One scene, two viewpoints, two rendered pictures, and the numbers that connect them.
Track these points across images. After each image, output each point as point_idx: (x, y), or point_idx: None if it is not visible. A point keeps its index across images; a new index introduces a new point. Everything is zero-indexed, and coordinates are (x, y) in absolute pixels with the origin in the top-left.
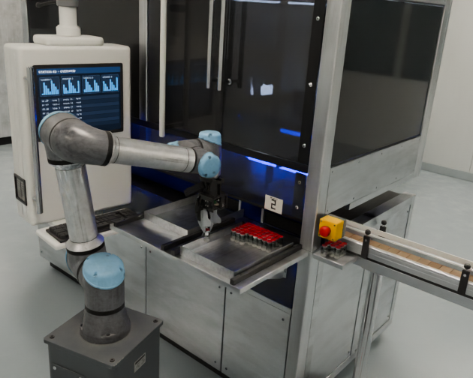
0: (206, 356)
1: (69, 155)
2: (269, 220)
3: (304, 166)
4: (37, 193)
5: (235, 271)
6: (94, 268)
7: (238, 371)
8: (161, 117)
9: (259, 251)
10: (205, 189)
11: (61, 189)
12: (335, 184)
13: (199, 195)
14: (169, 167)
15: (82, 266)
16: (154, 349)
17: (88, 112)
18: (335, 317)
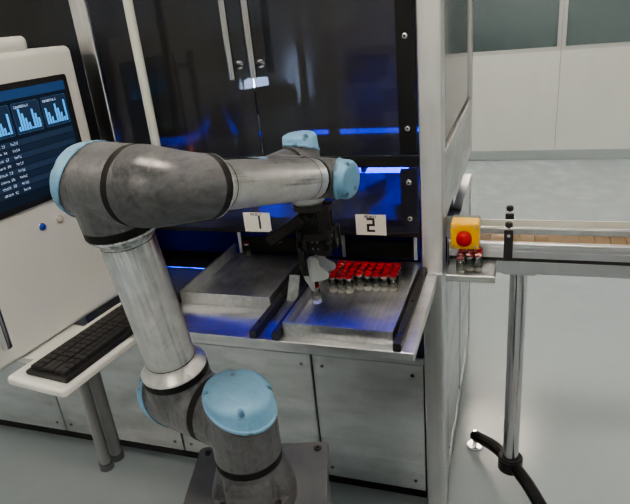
0: None
1: (160, 213)
2: (354, 250)
3: (413, 157)
4: None
5: (393, 331)
6: (231, 403)
7: (352, 464)
8: (156, 144)
9: (381, 294)
10: (306, 225)
11: (127, 286)
12: (447, 174)
13: (299, 236)
14: (299, 195)
15: (195, 408)
16: (329, 490)
17: (35, 163)
18: (453, 349)
